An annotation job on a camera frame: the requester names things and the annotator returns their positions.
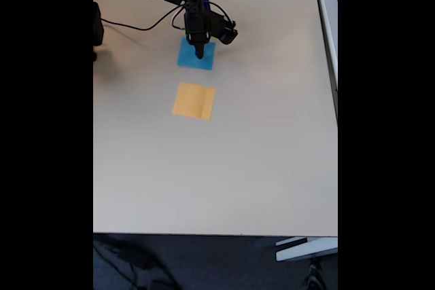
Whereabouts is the black floor cable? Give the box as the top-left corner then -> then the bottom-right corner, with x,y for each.
93,237 -> 177,290

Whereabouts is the black camera box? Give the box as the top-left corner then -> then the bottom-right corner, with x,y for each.
209,11 -> 239,45

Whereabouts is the light blue paper square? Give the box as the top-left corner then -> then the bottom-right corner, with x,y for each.
176,36 -> 217,71

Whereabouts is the black stand leg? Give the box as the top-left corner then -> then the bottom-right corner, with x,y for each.
304,257 -> 327,290

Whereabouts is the orange paper square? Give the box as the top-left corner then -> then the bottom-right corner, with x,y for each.
171,81 -> 218,122

